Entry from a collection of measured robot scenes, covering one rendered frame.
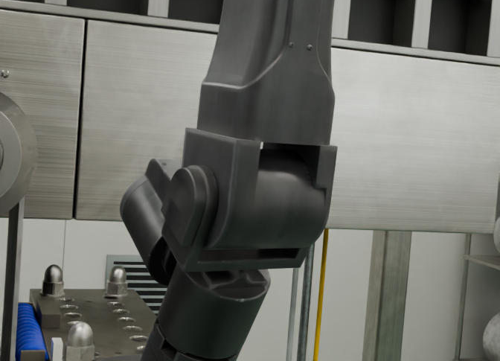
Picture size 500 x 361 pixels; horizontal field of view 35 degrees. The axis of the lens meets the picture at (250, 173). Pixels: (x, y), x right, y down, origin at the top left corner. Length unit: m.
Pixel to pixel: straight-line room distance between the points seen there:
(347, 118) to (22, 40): 0.53
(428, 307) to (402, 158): 2.93
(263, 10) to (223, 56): 0.04
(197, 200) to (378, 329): 1.21
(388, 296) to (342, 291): 2.43
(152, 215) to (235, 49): 0.14
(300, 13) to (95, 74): 0.81
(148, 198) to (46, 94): 0.69
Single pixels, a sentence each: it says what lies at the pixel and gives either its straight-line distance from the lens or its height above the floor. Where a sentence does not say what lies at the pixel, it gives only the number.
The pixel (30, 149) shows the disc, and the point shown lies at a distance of 0.87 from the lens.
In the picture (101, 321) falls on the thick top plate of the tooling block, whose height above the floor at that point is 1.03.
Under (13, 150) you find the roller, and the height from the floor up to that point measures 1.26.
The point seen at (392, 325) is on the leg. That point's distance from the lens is 1.61.
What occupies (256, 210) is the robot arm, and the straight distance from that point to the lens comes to 0.42.
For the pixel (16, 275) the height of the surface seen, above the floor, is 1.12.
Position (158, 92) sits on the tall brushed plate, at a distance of 1.22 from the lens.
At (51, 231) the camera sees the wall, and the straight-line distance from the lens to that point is 3.58.
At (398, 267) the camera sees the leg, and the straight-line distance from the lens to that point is 1.59.
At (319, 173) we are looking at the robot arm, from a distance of 0.44.
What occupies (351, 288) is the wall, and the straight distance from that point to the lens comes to 4.04.
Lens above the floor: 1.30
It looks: 3 degrees down
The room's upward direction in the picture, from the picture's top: 4 degrees clockwise
